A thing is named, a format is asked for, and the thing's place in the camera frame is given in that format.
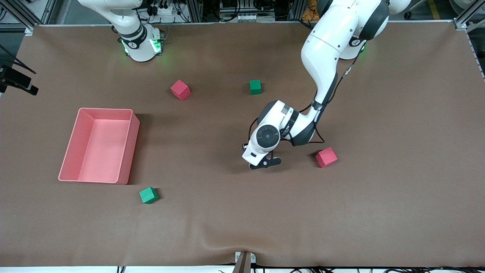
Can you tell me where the brown table mat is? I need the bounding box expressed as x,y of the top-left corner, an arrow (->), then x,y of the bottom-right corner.
0,21 -> 485,268

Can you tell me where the red foam cube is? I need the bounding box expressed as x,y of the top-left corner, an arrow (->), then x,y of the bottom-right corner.
170,80 -> 191,101
315,147 -> 338,168

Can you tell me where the pink plastic tray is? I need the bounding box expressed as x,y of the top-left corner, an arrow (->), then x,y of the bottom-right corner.
58,108 -> 140,185

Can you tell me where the white connector strip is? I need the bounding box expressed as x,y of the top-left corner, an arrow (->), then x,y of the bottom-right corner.
236,14 -> 275,22

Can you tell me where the pile of orange bags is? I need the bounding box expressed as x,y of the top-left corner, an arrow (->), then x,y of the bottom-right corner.
302,0 -> 319,22

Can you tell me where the white power strip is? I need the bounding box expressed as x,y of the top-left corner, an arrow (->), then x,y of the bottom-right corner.
150,0 -> 173,16

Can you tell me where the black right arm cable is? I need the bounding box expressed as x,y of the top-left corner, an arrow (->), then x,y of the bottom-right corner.
0,44 -> 37,75

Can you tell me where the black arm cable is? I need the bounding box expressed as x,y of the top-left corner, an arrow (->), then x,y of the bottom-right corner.
0,44 -> 37,75
301,63 -> 360,145

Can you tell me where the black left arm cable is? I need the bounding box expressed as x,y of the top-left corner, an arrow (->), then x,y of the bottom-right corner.
301,63 -> 360,145

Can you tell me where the aluminium frame profile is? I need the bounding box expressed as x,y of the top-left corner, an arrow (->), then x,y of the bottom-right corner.
453,0 -> 485,31
0,0 -> 38,36

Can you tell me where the metal bracket with brown post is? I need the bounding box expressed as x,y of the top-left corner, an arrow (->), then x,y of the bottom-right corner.
233,251 -> 257,273

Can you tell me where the aluminium frame post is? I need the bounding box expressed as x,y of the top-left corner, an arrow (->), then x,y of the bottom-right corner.
287,0 -> 304,21
187,0 -> 203,23

